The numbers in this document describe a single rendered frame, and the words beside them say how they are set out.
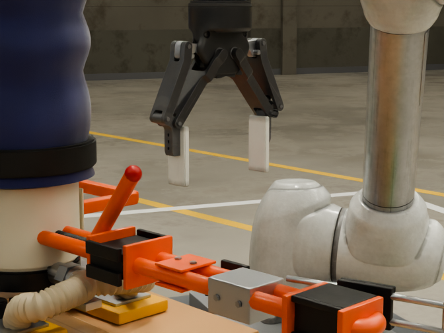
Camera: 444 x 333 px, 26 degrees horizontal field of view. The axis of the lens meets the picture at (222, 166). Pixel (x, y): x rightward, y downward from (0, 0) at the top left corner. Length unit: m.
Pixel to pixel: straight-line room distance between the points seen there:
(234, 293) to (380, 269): 0.81
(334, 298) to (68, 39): 0.57
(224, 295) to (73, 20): 0.49
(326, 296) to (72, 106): 0.52
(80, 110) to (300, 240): 0.67
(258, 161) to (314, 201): 0.73
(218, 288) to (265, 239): 0.80
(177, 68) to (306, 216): 0.88
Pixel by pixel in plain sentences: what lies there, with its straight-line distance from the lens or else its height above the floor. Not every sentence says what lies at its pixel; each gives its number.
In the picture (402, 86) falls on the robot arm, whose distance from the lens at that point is 1.72.
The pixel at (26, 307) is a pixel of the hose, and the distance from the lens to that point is 1.33.
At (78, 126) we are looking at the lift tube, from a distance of 1.41.
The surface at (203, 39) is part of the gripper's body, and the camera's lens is 1.12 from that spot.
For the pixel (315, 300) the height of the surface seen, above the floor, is 1.10.
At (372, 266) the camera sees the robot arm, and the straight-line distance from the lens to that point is 1.91.
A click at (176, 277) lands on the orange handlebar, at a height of 1.08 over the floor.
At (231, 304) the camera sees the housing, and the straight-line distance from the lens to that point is 1.14.
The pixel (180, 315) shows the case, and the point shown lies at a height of 0.94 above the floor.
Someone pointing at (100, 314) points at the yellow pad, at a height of 0.95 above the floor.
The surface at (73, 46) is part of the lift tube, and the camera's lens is 1.40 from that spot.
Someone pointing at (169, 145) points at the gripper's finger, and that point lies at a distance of 1.10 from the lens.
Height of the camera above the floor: 1.41
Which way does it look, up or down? 10 degrees down
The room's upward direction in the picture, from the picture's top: straight up
